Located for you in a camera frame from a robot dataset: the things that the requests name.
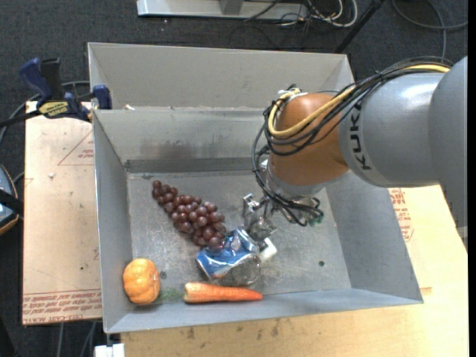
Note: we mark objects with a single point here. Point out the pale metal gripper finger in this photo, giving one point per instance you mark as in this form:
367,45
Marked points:
264,229
250,207

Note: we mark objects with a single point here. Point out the crushed clear bottle, blue label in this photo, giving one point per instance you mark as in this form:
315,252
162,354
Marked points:
227,259

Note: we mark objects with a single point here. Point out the dark red grape bunch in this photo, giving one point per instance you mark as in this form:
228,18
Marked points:
193,214

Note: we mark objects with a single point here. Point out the orange toy carrot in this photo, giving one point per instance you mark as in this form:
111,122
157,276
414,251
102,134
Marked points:
219,293

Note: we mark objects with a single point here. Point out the grey metal bin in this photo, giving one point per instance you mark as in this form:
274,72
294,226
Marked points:
223,80

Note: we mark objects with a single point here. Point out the small orange pumpkin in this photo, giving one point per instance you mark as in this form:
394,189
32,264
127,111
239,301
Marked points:
141,281

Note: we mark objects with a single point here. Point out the brown cardboard board, red print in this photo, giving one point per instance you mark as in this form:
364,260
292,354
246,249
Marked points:
59,218

